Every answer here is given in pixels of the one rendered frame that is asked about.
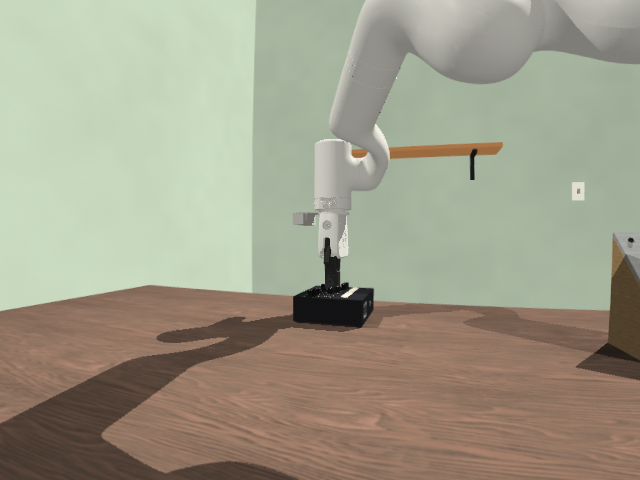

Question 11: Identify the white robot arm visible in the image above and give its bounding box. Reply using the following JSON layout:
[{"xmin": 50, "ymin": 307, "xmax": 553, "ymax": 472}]
[{"xmin": 293, "ymin": 0, "xmax": 640, "ymax": 226}]

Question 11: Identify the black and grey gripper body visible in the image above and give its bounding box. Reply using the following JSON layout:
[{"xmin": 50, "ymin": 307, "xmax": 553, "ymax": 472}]
[{"xmin": 316, "ymin": 212, "xmax": 349, "ymax": 259}]

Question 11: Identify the black lighting desk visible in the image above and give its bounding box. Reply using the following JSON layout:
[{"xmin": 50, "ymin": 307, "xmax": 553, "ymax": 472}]
[{"xmin": 293, "ymin": 282, "xmax": 374, "ymax": 327}]

